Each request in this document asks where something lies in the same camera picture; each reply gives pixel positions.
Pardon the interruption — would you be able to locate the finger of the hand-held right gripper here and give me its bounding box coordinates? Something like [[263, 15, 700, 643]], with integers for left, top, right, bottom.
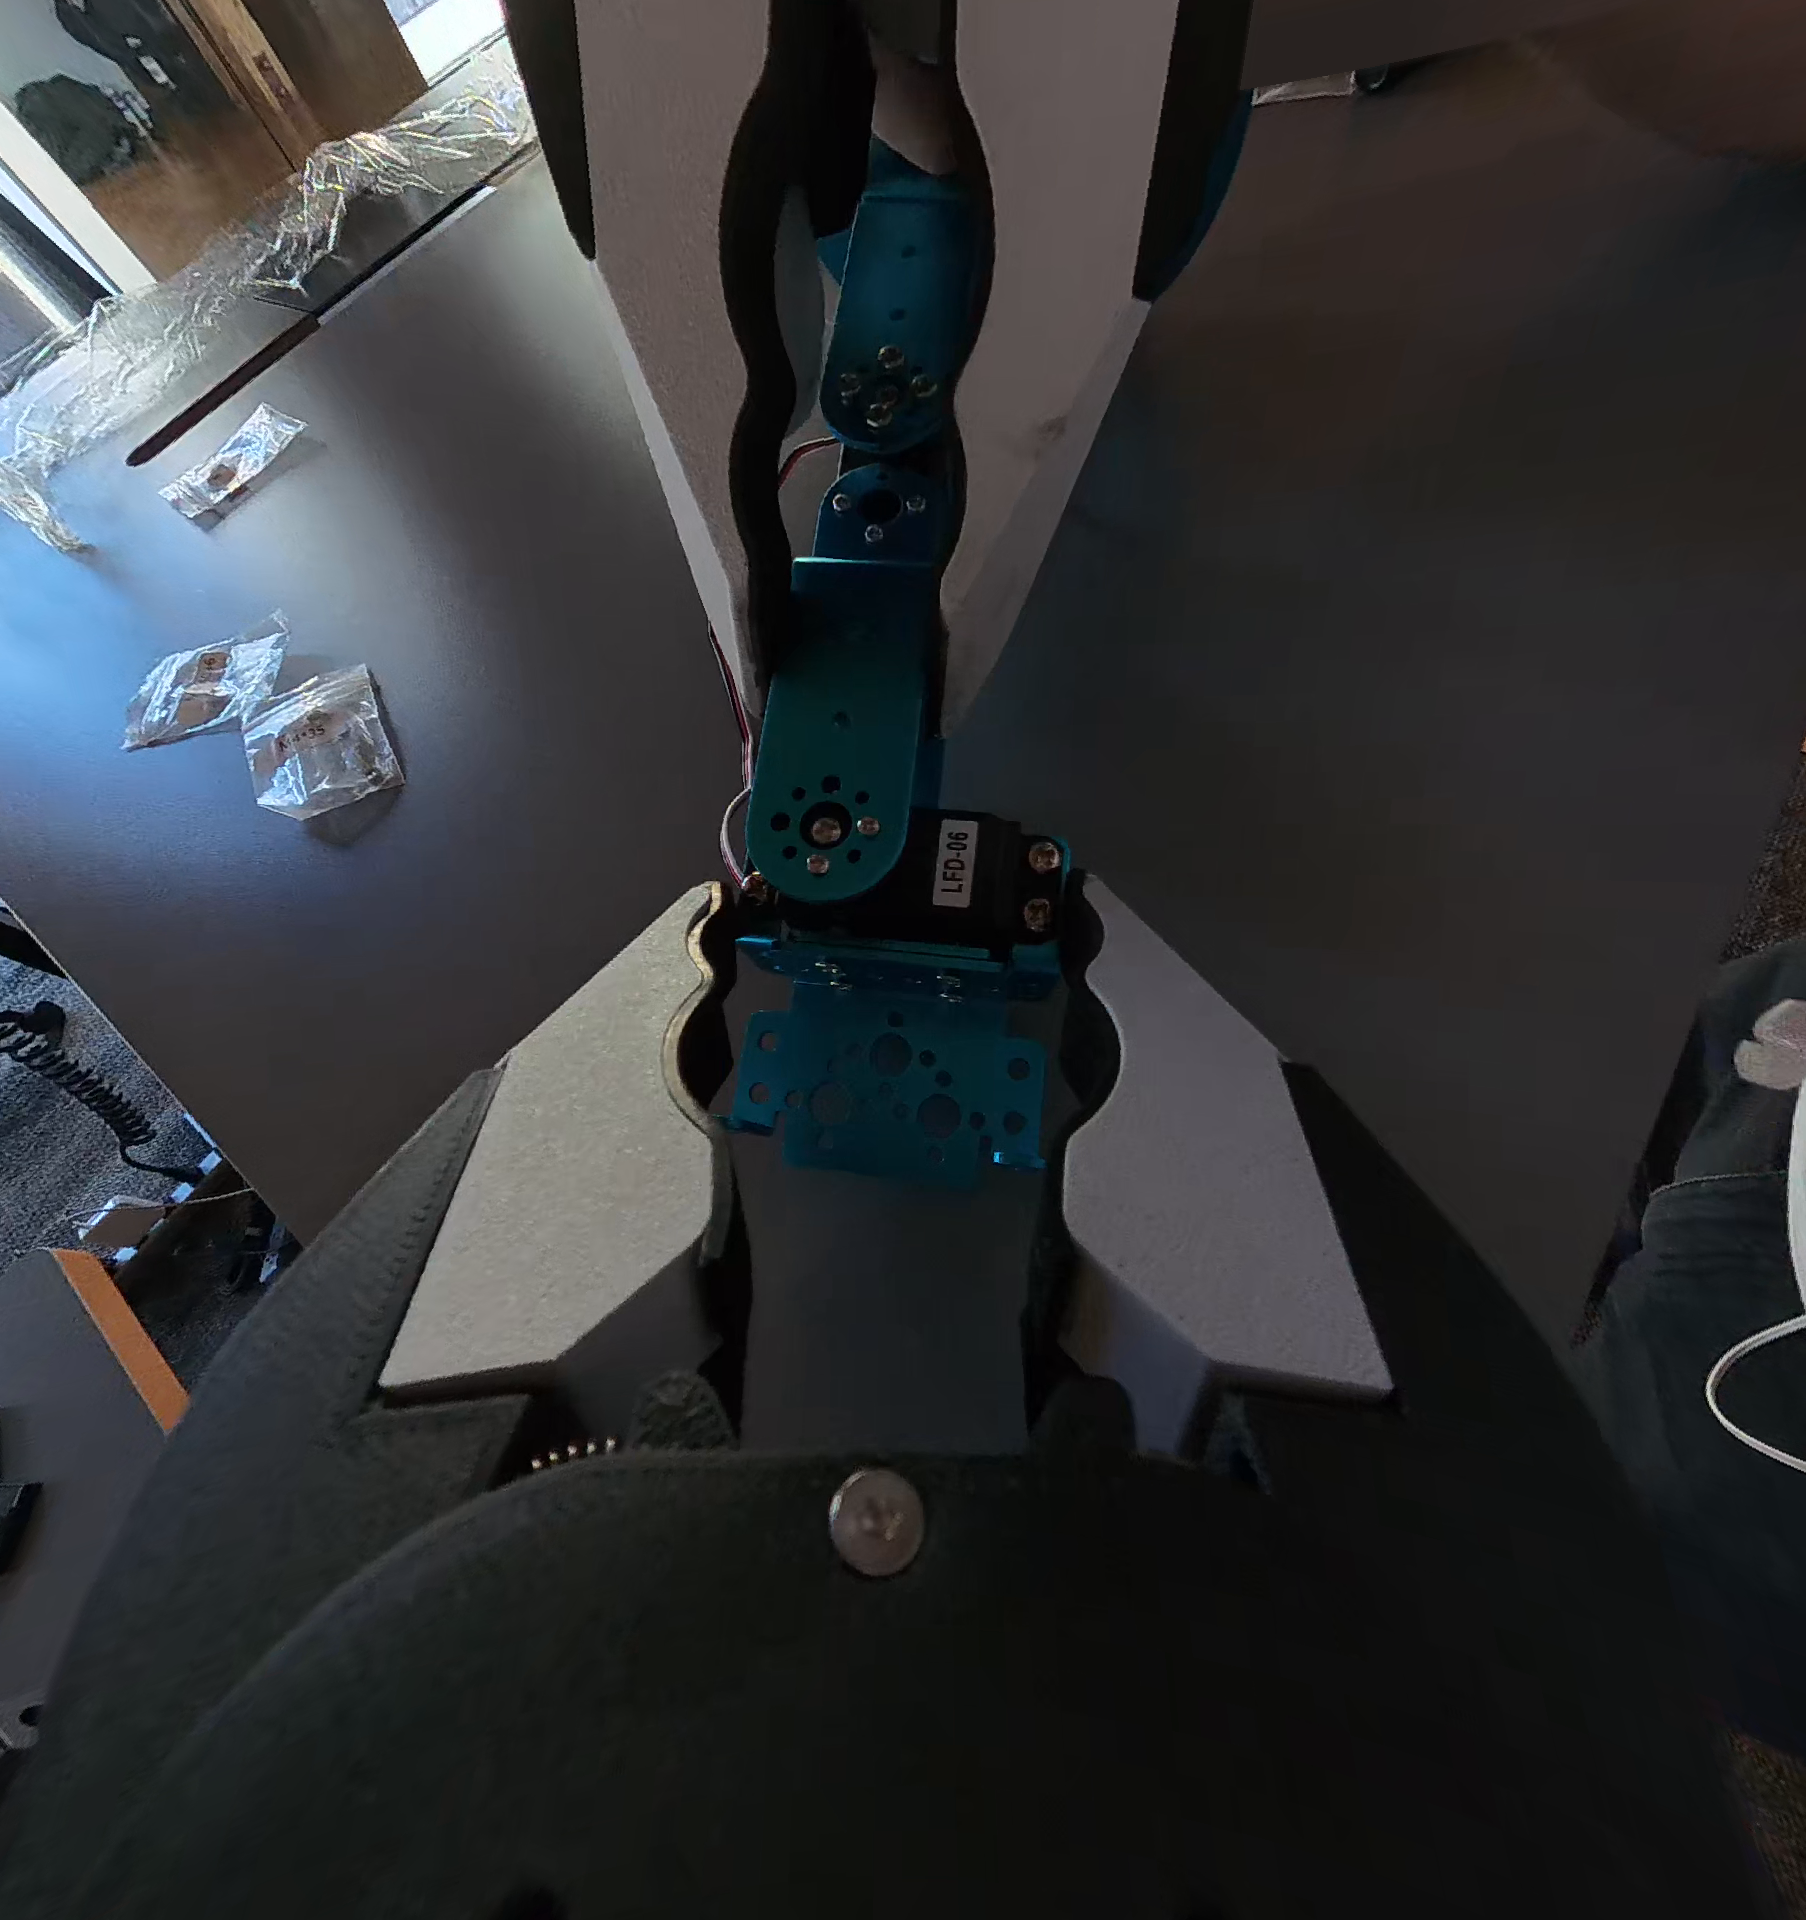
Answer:
[[930, 0, 1189, 728], [571, 0, 871, 689]]

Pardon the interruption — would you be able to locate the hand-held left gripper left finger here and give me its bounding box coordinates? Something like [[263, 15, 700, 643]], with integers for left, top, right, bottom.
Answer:
[[376, 881, 749, 1448]]

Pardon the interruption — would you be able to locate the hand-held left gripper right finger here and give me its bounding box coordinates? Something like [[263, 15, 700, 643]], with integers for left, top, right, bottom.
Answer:
[[1029, 876, 1398, 1454]]

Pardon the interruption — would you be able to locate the blue toy robot arm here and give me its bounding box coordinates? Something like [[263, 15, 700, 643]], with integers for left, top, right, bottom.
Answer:
[[717, 133, 1080, 1186]]

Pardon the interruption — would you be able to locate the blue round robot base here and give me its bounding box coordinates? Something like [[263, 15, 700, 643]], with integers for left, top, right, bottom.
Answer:
[[1197, 96, 1251, 277]]

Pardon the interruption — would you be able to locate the grey desk orange edge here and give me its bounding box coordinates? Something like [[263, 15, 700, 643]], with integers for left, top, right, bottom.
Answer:
[[0, 1249, 191, 1920]]

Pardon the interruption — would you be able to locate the crumpled clear plastic wrap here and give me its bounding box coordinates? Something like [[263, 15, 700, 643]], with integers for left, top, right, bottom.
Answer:
[[0, 69, 537, 557]]

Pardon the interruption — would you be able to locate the small clear screw bag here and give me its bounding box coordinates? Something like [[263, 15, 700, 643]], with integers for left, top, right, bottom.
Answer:
[[240, 663, 402, 822], [160, 402, 309, 528], [123, 612, 289, 753]]

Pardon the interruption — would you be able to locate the black coiled cable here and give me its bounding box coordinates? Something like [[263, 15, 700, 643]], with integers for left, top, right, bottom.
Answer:
[[0, 989, 206, 1204]]

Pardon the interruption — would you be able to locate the white cable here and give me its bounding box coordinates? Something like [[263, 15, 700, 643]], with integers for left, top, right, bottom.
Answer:
[[1703, 1316, 1806, 1598]]

